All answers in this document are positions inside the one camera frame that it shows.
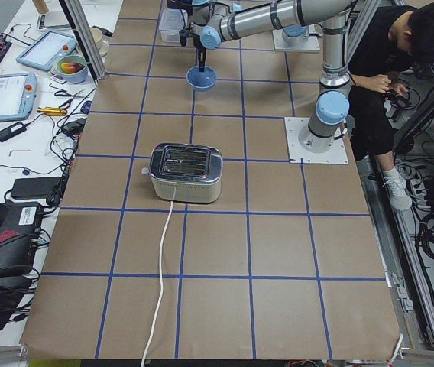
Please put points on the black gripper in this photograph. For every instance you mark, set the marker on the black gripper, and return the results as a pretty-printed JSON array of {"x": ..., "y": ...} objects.
[{"x": 200, "y": 48}]

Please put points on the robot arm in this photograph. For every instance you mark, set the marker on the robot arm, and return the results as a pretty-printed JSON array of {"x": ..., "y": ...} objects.
[{"x": 215, "y": 22}]

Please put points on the beige bowl with lemon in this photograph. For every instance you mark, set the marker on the beige bowl with lemon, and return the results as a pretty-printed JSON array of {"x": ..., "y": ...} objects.
[{"x": 102, "y": 42}]

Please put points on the blue bowl with fruit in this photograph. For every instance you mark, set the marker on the blue bowl with fruit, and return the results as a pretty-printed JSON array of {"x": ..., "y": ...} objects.
[{"x": 72, "y": 68}]

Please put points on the clear plastic food container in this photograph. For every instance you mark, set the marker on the clear plastic food container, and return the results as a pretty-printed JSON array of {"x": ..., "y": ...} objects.
[{"x": 172, "y": 21}]

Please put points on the cream and chrome toaster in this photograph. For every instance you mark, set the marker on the cream and chrome toaster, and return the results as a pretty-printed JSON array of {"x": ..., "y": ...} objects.
[{"x": 185, "y": 173}]

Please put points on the black scissors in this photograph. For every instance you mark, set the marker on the black scissors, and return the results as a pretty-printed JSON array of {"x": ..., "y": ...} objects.
[{"x": 59, "y": 92}]

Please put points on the teach pendant tablet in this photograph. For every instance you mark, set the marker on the teach pendant tablet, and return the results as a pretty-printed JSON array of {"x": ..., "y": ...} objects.
[
  {"x": 17, "y": 95},
  {"x": 46, "y": 50}
]

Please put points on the person in black clothes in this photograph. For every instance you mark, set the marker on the person in black clothes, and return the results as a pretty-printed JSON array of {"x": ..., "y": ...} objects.
[{"x": 396, "y": 38}]

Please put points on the black power adapter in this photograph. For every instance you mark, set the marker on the black power adapter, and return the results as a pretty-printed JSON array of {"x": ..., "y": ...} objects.
[{"x": 12, "y": 131}]

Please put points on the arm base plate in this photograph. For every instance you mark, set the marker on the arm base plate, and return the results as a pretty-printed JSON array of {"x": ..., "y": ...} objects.
[
  {"x": 306, "y": 148},
  {"x": 304, "y": 43}
]

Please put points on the aluminium frame post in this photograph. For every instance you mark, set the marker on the aluminium frame post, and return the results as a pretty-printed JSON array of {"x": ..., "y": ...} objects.
[{"x": 75, "y": 15}]

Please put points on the yellow handled screwdriver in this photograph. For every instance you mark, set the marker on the yellow handled screwdriver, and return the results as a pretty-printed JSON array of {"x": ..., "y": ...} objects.
[{"x": 52, "y": 111}]

